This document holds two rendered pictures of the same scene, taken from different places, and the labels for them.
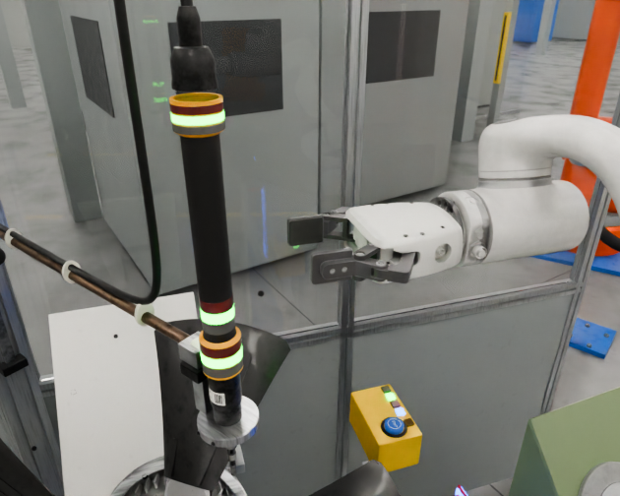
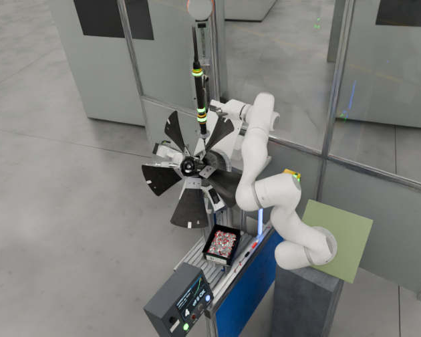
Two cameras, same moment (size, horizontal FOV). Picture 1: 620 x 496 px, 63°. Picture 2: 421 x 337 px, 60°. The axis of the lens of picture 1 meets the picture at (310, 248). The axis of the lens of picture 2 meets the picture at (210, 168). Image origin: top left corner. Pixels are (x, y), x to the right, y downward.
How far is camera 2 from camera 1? 1.45 m
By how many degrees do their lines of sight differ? 48
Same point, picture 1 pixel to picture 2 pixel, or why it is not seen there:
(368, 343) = (333, 168)
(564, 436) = (317, 211)
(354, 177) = (335, 92)
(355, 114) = (339, 66)
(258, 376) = (224, 133)
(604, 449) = (329, 225)
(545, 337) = not seen: outside the picture
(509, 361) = (413, 221)
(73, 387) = (208, 120)
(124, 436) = not seen: hidden behind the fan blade
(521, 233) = not seen: hidden behind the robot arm
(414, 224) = (232, 107)
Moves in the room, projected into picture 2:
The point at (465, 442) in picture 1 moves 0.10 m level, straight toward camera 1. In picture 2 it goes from (381, 249) to (368, 252)
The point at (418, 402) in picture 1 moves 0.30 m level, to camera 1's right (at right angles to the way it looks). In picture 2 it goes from (355, 210) to (396, 236)
